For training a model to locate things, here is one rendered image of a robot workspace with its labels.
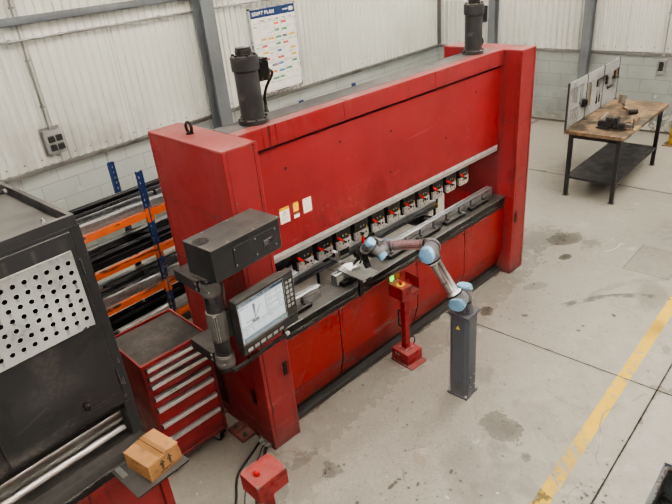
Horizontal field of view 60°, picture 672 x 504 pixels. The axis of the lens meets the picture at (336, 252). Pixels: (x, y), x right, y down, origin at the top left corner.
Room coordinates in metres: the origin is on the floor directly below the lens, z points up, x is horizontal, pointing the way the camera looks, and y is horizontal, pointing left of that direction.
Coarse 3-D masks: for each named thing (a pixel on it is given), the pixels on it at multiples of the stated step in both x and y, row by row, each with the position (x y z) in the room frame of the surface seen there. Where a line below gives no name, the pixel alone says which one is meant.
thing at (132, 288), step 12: (168, 252) 5.20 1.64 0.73; (144, 264) 4.99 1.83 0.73; (156, 264) 4.96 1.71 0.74; (168, 264) 4.90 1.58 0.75; (120, 276) 4.80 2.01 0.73; (132, 276) 4.75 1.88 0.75; (144, 276) 4.72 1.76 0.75; (156, 276) 4.67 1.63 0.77; (108, 288) 4.57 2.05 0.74; (120, 288) 4.53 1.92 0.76; (132, 288) 4.49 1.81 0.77; (144, 288) 4.57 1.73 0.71; (108, 300) 4.33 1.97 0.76; (120, 300) 4.40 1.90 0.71
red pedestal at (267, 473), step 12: (264, 456) 2.38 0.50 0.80; (252, 468) 2.31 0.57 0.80; (264, 468) 2.30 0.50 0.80; (276, 468) 2.29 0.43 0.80; (252, 480) 2.22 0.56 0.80; (264, 480) 2.22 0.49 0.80; (276, 480) 2.24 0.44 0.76; (288, 480) 2.29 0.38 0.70; (252, 492) 2.21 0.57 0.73; (264, 492) 2.19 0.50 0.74
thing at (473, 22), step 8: (472, 0) 5.42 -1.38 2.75; (464, 8) 5.45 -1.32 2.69; (472, 8) 5.39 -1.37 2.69; (480, 8) 5.39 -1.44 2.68; (472, 16) 5.40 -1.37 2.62; (480, 16) 5.40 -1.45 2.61; (472, 24) 5.40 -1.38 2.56; (480, 24) 5.41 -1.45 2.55; (472, 32) 5.40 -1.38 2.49; (480, 32) 5.41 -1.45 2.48; (472, 40) 5.40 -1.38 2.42; (480, 40) 5.41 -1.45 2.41; (464, 48) 5.47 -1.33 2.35; (472, 48) 5.39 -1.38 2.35; (480, 48) 5.41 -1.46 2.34
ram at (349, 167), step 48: (432, 96) 4.84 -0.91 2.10; (480, 96) 5.31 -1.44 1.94; (288, 144) 3.79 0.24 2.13; (336, 144) 4.08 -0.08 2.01; (384, 144) 4.42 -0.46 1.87; (432, 144) 4.83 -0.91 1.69; (480, 144) 5.33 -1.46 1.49; (288, 192) 3.75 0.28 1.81; (336, 192) 4.05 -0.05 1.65; (384, 192) 4.40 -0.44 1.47; (288, 240) 3.71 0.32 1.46
